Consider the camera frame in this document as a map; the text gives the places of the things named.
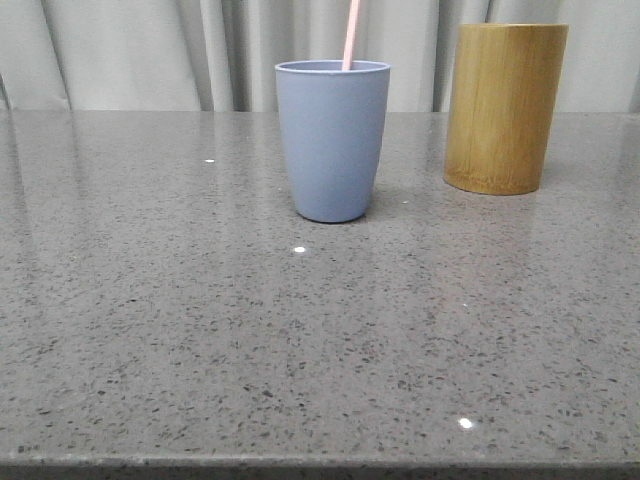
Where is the blue plastic cup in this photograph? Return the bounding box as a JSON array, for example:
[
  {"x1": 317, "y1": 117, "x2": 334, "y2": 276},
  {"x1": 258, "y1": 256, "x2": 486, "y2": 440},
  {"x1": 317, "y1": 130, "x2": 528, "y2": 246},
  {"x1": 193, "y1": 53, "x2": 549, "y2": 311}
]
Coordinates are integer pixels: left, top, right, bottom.
[{"x1": 275, "y1": 60, "x2": 391, "y2": 223}]

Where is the pink chopstick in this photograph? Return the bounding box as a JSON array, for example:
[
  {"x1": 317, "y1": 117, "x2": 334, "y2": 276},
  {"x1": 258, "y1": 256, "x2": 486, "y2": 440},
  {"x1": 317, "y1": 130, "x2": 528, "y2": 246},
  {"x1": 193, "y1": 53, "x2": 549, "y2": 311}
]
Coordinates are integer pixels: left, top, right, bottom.
[{"x1": 341, "y1": 0, "x2": 361, "y2": 71}]

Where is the bamboo wooden cup holder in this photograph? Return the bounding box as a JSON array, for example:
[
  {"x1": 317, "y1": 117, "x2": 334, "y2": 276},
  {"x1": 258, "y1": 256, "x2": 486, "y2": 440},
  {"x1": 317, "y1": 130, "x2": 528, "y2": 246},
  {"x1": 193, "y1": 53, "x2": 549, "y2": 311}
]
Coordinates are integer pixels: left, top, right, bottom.
[{"x1": 443, "y1": 23, "x2": 569, "y2": 195}]

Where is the grey-white curtain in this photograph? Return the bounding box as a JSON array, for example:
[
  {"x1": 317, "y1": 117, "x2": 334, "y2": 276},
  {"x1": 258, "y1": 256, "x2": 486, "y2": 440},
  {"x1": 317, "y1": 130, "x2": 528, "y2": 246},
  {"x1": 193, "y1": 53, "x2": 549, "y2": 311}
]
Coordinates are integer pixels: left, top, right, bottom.
[{"x1": 1, "y1": 1, "x2": 639, "y2": 112}]

